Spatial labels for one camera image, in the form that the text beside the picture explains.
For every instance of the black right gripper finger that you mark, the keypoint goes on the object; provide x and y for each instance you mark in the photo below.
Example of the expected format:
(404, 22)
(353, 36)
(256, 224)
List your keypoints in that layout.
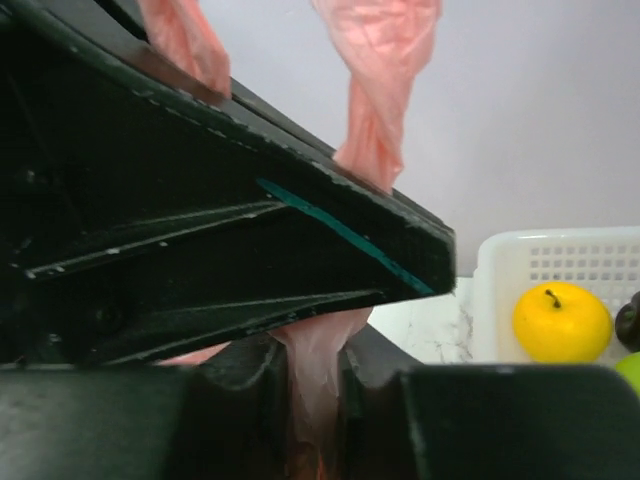
(127, 14)
(226, 419)
(143, 216)
(406, 420)

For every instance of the pink plastic bag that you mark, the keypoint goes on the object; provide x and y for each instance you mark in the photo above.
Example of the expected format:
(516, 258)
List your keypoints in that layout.
(385, 44)

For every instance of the yellow fake apple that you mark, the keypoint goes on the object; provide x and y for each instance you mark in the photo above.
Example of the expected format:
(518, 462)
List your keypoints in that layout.
(560, 322)

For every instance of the green fake apple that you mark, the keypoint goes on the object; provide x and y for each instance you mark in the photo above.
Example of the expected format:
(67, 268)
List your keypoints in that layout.
(629, 368)

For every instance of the dark purple fake fruit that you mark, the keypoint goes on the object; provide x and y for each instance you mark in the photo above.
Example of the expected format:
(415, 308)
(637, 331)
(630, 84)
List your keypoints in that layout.
(627, 324)

